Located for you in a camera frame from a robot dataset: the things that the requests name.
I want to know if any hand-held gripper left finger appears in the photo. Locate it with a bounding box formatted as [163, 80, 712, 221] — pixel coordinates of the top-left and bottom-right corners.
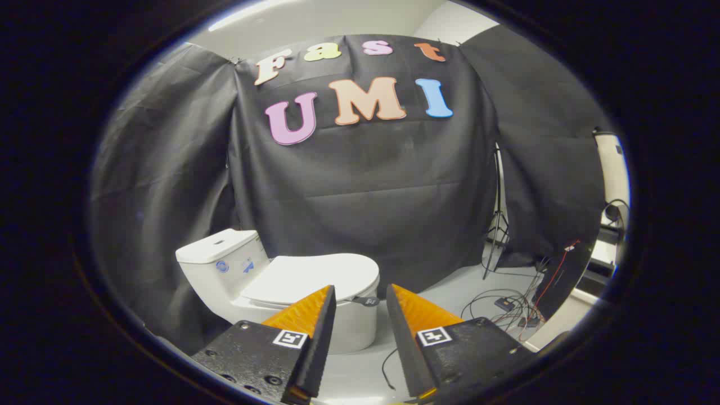
[191, 285, 337, 405]

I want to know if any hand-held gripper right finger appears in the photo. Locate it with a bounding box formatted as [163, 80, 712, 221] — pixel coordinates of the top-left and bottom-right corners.
[386, 283, 538, 405]

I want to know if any white toilet lid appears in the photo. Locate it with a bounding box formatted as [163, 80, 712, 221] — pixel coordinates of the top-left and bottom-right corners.
[241, 253, 380, 309]

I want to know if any white ceramic toilet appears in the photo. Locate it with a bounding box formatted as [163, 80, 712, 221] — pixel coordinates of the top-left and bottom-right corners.
[175, 228, 380, 355]

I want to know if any black tripod stand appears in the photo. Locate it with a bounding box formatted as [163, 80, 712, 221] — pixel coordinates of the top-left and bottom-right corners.
[482, 143, 510, 281]

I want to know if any black backdrop cloth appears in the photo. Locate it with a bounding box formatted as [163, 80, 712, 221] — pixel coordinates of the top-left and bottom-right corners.
[90, 34, 607, 355]

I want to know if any black flat board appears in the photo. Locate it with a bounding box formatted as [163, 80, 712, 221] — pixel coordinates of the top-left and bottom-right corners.
[533, 239, 595, 322]

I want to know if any white rounded panel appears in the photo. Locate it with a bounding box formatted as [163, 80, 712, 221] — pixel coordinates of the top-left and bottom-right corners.
[592, 128, 631, 226]

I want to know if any thin black floor cable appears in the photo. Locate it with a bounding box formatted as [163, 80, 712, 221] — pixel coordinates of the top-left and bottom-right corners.
[382, 348, 399, 390]

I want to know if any tangle of floor cables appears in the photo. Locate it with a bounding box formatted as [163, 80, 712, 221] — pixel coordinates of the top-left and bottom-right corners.
[461, 262, 549, 341]

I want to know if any black looped cable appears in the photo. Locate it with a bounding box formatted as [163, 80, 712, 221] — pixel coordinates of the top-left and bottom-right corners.
[603, 198, 630, 227]

